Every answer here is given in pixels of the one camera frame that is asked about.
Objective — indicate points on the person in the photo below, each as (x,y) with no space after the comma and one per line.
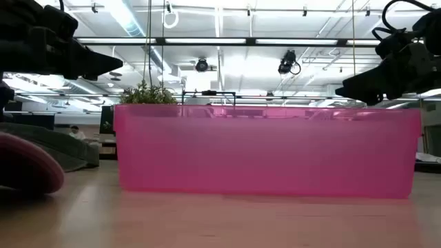
(76,132)

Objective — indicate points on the black overhead camera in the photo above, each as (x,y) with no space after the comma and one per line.
(202,65)

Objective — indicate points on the thin black frame stand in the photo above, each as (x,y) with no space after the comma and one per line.
(208,92)

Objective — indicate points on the white flat object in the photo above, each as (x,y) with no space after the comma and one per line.
(427,157)

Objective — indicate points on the black sign board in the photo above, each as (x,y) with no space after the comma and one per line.
(107,120)

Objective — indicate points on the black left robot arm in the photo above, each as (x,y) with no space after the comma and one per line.
(13,51)

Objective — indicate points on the black metal rig frame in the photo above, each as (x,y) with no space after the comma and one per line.
(206,41)

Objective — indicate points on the pink translucent plastic bin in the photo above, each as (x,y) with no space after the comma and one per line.
(265,155)

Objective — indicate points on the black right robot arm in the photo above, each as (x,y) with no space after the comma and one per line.
(430,31)

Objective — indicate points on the maroon red cap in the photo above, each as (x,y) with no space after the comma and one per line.
(31,165)

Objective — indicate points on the green potted plant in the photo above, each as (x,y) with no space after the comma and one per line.
(148,94)

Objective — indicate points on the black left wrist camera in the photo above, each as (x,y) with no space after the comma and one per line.
(60,20)

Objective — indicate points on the dark grey cap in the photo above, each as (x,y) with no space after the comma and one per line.
(65,148)

